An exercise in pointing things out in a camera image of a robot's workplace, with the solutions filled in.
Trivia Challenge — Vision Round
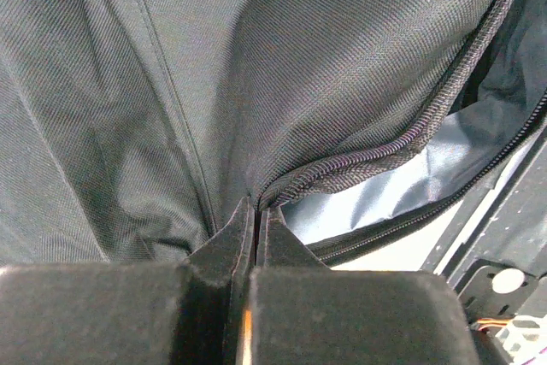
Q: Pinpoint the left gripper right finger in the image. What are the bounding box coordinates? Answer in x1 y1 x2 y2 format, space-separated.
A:
249 208 479 364

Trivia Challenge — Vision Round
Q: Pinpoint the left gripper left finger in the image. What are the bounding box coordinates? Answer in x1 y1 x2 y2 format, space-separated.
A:
1 198 255 364

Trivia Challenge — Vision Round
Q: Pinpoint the black student backpack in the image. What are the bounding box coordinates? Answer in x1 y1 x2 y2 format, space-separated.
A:
1 0 546 265

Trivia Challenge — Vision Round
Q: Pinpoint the black mounting base rail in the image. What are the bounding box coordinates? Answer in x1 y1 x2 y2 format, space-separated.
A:
421 129 546 364

